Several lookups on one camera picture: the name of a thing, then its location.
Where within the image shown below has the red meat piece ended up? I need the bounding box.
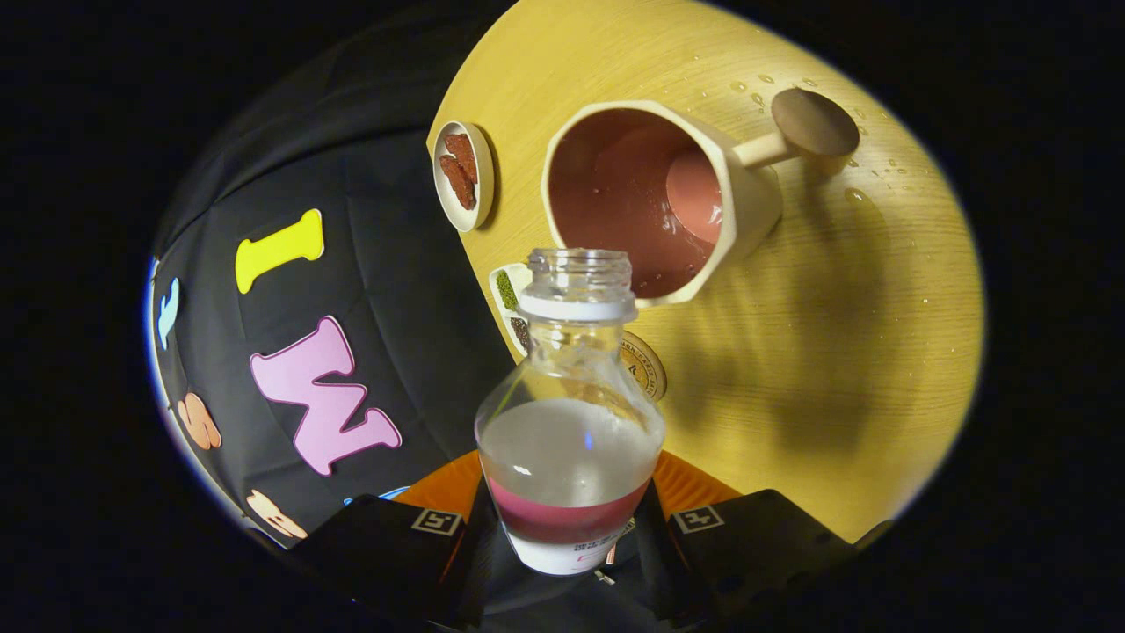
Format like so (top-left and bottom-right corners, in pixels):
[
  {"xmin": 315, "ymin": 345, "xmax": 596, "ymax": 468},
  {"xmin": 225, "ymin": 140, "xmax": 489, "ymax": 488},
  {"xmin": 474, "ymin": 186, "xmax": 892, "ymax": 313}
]
[
  {"xmin": 439, "ymin": 155, "xmax": 476, "ymax": 211},
  {"xmin": 442, "ymin": 133, "xmax": 479, "ymax": 186}
]

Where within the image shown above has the wooden table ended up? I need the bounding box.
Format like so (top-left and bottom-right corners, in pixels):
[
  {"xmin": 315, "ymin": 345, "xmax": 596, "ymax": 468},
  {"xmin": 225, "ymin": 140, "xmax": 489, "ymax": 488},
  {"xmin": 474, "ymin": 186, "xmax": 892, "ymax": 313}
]
[{"xmin": 426, "ymin": 0, "xmax": 985, "ymax": 543}]

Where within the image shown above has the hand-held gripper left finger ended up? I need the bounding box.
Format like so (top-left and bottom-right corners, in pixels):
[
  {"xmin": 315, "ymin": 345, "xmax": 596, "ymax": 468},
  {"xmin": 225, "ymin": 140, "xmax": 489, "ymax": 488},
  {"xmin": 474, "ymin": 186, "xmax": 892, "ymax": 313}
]
[{"xmin": 290, "ymin": 450, "xmax": 504, "ymax": 629}]

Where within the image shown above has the beige cup wooden handle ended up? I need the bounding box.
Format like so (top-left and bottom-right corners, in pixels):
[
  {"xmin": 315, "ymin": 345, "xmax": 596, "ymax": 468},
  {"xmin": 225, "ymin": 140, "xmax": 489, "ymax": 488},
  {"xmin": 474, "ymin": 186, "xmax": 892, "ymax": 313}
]
[{"xmin": 541, "ymin": 87, "xmax": 861, "ymax": 309}]

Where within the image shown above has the white divided dish with beans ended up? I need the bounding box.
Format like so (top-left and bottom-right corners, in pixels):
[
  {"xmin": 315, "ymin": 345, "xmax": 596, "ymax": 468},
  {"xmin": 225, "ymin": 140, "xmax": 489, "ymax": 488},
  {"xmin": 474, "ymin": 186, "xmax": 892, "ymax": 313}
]
[{"xmin": 489, "ymin": 263, "xmax": 533, "ymax": 357}]

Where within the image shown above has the black backdrop cloth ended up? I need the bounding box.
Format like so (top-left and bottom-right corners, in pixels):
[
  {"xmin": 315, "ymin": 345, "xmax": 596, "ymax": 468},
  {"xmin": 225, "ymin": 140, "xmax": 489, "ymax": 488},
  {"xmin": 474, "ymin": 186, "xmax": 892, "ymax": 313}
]
[{"xmin": 145, "ymin": 0, "xmax": 528, "ymax": 546}]

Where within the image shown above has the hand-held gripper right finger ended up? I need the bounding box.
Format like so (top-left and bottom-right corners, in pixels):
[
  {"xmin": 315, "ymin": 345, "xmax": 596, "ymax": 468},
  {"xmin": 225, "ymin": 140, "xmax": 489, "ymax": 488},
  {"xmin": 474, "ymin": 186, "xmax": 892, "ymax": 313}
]
[{"xmin": 633, "ymin": 450, "xmax": 858, "ymax": 625}]

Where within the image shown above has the round cork coaster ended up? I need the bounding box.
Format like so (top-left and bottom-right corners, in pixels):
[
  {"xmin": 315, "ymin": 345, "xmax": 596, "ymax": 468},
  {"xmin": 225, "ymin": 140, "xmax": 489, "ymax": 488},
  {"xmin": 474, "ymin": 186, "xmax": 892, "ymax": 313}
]
[{"xmin": 620, "ymin": 331, "xmax": 668, "ymax": 403}]

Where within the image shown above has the clear juice bottle red label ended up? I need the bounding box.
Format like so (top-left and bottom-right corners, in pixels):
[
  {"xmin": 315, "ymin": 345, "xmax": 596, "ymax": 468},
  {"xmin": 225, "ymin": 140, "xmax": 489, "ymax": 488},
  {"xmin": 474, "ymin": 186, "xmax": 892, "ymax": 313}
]
[{"xmin": 475, "ymin": 248, "xmax": 666, "ymax": 577}]

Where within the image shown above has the white round plate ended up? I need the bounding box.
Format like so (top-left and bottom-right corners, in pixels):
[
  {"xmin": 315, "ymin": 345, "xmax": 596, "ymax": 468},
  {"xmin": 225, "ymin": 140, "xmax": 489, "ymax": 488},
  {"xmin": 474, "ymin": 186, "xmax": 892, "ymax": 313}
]
[{"xmin": 432, "ymin": 120, "xmax": 495, "ymax": 233}]

